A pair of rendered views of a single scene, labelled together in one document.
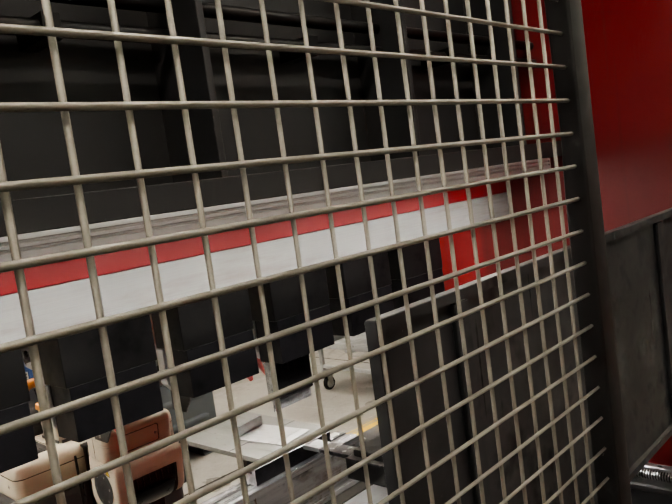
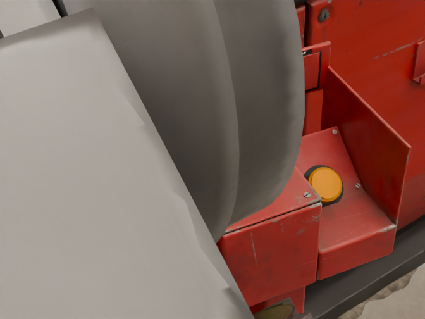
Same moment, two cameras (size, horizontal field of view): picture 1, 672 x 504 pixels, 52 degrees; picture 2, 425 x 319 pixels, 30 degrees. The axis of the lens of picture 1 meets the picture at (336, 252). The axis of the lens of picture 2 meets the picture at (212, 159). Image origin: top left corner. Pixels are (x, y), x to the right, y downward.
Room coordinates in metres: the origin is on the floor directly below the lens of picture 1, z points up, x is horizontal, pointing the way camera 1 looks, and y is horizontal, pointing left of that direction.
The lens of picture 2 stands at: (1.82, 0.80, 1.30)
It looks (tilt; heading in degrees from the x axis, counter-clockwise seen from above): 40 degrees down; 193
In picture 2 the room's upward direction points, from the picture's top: 2 degrees counter-clockwise
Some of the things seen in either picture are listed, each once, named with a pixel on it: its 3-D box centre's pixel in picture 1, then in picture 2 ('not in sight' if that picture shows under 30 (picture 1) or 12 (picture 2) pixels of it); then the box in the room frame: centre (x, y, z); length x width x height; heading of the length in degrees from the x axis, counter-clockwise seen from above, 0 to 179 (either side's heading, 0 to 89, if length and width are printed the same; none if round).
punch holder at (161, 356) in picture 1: (205, 336); not in sight; (1.19, 0.24, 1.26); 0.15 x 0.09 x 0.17; 137
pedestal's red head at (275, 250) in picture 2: not in sight; (278, 174); (1.21, 0.73, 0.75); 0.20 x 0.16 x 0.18; 125
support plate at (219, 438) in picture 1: (250, 434); not in sight; (1.42, 0.23, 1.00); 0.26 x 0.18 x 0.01; 47
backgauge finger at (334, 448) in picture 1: (359, 450); not in sight; (1.21, 0.01, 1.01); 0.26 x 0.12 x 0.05; 47
